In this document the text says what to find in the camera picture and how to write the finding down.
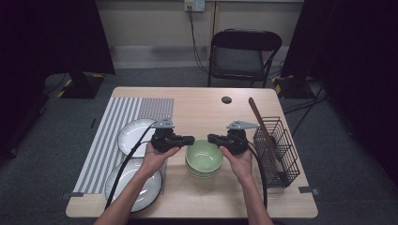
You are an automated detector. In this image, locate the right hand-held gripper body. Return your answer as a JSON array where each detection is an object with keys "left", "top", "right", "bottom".
[{"left": 222, "top": 120, "right": 261, "bottom": 157}]

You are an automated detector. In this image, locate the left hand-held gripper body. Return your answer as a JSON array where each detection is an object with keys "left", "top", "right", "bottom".
[{"left": 150, "top": 116, "right": 180, "bottom": 154}]

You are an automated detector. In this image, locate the small white plate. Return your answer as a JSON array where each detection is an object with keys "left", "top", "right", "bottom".
[{"left": 116, "top": 117, "right": 158, "bottom": 158}]

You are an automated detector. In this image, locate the large white ribbed plate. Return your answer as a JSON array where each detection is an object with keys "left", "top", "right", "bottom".
[{"left": 104, "top": 157, "right": 163, "bottom": 214}]

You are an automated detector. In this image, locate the black wire cutlery rack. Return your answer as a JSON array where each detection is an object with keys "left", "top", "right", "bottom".
[{"left": 253, "top": 116, "right": 301, "bottom": 190}]

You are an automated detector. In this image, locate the person's left hand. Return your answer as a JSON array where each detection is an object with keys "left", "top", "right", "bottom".
[{"left": 137, "top": 142, "right": 182, "bottom": 182}]

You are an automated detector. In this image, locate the person's right hand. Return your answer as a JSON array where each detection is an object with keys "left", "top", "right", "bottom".
[{"left": 219, "top": 144, "right": 254, "bottom": 186}]

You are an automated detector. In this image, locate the grey white striped placemat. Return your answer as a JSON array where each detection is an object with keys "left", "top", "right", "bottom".
[{"left": 72, "top": 97, "right": 175, "bottom": 195}]

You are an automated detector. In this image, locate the black stand base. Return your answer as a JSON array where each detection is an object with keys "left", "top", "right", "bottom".
[
  {"left": 271, "top": 74, "right": 317, "bottom": 100},
  {"left": 57, "top": 72, "right": 106, "bottom": 100}
]

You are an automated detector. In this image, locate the grey tape strip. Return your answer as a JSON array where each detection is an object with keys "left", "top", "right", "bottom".
[
  {"left": 60, "top": 191, "right": 84, "bottom": 200},
  {"left": 298, "top": 186, "right": 321, "bottom": 196}
]

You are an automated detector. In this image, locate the black folding chair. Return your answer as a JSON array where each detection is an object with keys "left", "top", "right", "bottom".
[{"left": 207, "top": 28, "right": 283, "bottom": 89}]

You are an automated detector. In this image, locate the black curtain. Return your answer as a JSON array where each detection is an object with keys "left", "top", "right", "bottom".
[
  {"left": 281, "top": 0, "right": 398, "bottom": 176},
  {"left": 0, "top": 0, "right": 116, "bottom": 158}
]

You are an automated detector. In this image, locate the left hand-held gripper cable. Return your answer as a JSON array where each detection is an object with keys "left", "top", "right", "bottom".
[{"left": 104, "top": 121, "right": 158, "bottom": 210}]

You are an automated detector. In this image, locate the hand-held gripper cable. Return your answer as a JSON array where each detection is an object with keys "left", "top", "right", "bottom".
[
  {"left": 104, "top": 121, "right": 158, "bottom": 210},
  {"left": 247, "top": 142, "right": 268, "bottom": 210}
]

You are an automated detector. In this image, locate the right hand-held gripper cable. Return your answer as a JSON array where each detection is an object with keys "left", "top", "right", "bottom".
[{"left": 247, "top": 142, "right": 268, "bottom": 210}]

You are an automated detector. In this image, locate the black floor cable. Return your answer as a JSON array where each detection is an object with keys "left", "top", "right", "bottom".
[
  {"left": 282, "top": 95, "right": 329, "bottom": 114},
  {"left": 291, "top": 82, "right": 325, "bottom": 138}
]

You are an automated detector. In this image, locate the black socket cable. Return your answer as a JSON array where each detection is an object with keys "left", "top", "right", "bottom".
[{"left": 187, "top": 6, "right": 210, "bottom": 74}]

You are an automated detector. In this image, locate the white wall socket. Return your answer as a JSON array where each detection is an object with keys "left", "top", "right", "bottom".
[{"left": 183, "top": 0, "right": 207, "bottom": 13}]

